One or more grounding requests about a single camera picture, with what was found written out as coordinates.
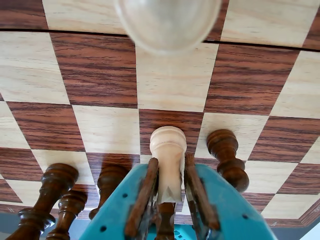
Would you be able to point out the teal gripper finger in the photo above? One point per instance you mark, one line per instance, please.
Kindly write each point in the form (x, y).
(230, 212)
(117, 210)

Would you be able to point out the light wooden knight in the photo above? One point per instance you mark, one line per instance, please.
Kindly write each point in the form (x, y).
(167, 150)

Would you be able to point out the dark wooden bishop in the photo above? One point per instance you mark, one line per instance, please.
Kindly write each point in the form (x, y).
(110, 182)
(165, 220)

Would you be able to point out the dark wooden rook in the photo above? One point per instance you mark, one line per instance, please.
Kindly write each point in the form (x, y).
(68, 210)

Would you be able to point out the dark wooden pawn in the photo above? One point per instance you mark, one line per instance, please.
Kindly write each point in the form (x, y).
(227, 160)

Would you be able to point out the dark wooden queen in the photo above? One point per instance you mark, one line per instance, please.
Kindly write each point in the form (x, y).
(57, 185)

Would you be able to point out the wooden folding chessboard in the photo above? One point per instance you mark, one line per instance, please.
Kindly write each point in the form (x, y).
(100, 70)

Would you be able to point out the light wooden queen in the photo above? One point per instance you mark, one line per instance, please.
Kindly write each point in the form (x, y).
(167, 25)

